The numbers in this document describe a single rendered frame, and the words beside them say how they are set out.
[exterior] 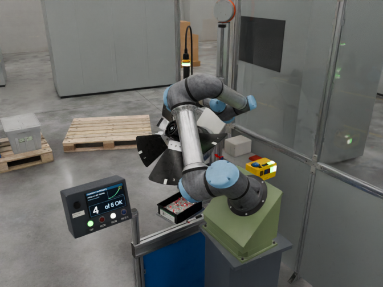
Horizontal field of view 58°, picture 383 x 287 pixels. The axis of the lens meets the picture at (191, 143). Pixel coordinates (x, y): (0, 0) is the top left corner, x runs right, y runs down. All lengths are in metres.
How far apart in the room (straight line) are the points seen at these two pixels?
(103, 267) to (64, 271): 0.30
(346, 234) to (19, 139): 3.78
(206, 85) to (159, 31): 6.32
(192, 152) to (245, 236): 0.40
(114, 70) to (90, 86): 0.59
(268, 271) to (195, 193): 0.50
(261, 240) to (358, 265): 1.08
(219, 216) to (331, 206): 1.04
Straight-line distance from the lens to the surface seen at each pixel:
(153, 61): 7.80
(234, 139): 2.66
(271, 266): 1.64
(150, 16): 7.69
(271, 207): 1.44
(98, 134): 5.10
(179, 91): 1.51
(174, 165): 2.11
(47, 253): 3.26
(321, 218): 2.50
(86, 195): 1.51
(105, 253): 3.11
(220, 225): 1.53
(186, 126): 1.47
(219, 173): 1.33
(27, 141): 4.77
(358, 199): 2.27
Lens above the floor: 2.01
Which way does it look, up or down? 24 degrees down
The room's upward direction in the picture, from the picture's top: straight up
